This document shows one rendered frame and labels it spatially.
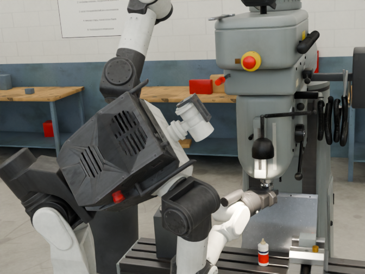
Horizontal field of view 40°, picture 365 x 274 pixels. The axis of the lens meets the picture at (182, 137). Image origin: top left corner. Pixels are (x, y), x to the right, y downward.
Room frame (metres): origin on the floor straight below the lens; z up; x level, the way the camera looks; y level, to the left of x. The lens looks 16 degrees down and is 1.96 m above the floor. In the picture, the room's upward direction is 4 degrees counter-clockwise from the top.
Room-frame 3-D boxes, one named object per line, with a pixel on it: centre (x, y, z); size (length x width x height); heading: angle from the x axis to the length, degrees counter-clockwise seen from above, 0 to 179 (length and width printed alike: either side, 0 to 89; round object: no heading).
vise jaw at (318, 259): (1.64, -0.43, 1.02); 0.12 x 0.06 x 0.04; 72
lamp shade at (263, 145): (1.55, -0.26, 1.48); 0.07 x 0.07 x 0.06
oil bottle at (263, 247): (1.76, -0.29, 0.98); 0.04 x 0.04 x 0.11
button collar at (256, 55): (1.53, -0.23, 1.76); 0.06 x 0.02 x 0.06; 70
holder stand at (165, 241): (1.90, 0.02, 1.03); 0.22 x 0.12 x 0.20; 77
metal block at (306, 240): (1.70, -0.45, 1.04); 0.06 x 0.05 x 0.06; 72
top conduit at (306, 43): (1.73, -0.45, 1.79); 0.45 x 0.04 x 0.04; 160
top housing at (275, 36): (1.76, -0.31, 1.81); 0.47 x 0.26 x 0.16; 160
